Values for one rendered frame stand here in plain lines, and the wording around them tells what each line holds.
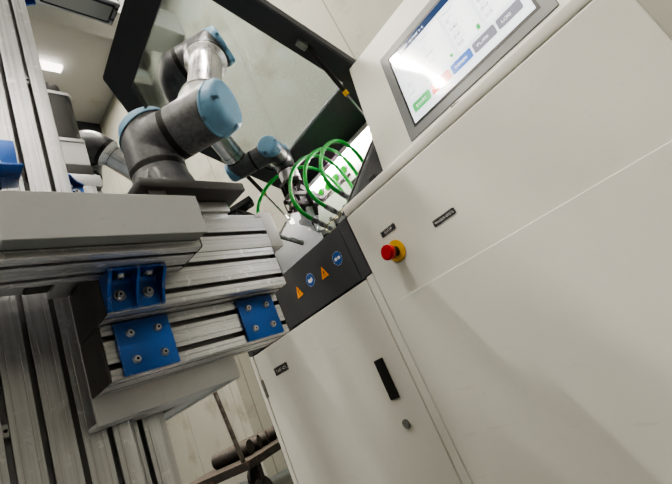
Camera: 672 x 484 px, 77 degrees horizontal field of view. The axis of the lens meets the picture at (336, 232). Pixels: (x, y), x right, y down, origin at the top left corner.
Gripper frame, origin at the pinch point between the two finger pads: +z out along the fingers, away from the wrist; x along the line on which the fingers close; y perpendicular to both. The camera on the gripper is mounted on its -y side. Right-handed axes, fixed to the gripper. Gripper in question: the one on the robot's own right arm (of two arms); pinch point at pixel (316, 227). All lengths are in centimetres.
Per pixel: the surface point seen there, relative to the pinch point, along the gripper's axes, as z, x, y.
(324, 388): 51, 0, 23
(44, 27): -524, -362, -33
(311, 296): 26.9, 10.1, 23.1
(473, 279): 44, 59, 23
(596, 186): 41, 87, 23
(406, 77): -20, 55, -6
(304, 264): 17.8, 12.8, 23.1
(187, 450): 51, -564, -134
